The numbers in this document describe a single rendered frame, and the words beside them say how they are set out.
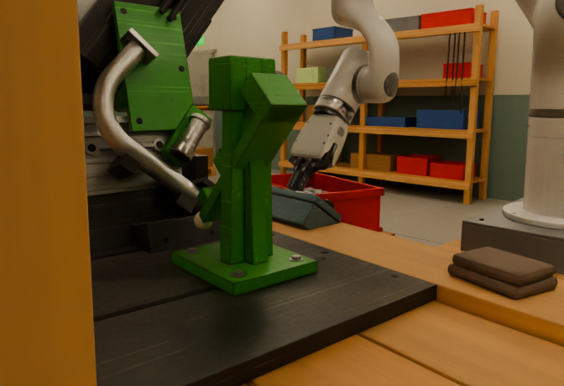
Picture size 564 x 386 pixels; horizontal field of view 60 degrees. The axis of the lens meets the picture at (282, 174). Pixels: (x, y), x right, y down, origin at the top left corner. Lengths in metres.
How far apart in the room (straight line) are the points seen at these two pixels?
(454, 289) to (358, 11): 0.60
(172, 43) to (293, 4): 7.47
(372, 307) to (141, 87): 0.49
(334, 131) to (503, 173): 5.46
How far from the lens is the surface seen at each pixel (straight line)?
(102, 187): 0.77
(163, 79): 0.83
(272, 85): 0.56
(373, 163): 6.56
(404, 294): 0.58
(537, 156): 0.97
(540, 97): 0.96
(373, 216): 1.17
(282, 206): 0.89
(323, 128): 0.98
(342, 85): 1.01
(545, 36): 0.91
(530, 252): 0.91
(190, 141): 0.78
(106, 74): 0.76
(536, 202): 0.98
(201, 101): 1.00
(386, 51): 0.98
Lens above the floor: 1.11
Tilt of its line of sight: 8 degrees down
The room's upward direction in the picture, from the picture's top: straight up
